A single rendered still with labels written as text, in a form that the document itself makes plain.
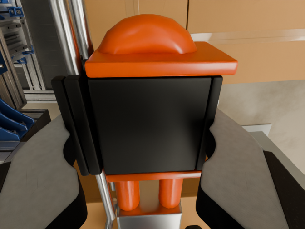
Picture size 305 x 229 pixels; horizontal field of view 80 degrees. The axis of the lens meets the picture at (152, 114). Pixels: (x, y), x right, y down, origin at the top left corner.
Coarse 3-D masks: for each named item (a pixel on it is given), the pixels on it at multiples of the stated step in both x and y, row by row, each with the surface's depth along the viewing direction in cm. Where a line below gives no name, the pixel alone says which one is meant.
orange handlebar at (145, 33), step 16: (144, 16) 9; (160, 16) 10; (112, 32) 9; (128, 32) 9; (144, 32) 9; (160, 32) 9; (176, 32) 9; (112, 48) 10; (128, 48) 9; (144, 48) 10; (160, 48) 10; (176, 48) 10; (192, 48) 10; (128, 192) 16; (160, 192) 17; (176, 192) 16; (128, 208) 17
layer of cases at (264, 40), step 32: (96, 0) 64; (128, 0) 65; (160, 0) 66; (192, 0) 67; (224, 0) 67; (256, 0) 68; (288, 0) 69; (96, 32) 70; (192, 32) 72; (224, 32) 73; (256, 32) 74; (288, 32) 75; (256, 64) 81; (288, 64) 82
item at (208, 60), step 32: (96, 64) 8; (128, 64) 8; (160, 64) 9; (192, 64) 9; (224, 64) 9; (96, 96) 9; (128, 96) 9; (160, 96) 9; (192, 96) 10; (96, 128) 10; (128, 128) 10; (160, 128) 11; (192, 128) 11; (128, 160) 12; (160, 160) 12; (192, 160) 12
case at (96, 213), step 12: (84, 180) 43; (96, 180) 43; (192, 180) 43; (84, 192) 41; (96, 192) 41; (192, 192) 41; (96, 204) 39; (192, 204) 41; (96, 216) 41; (192, 216) 44; (84, 228) 43; (96, 228) 44; (180, 228) 46; (204, 228) 47
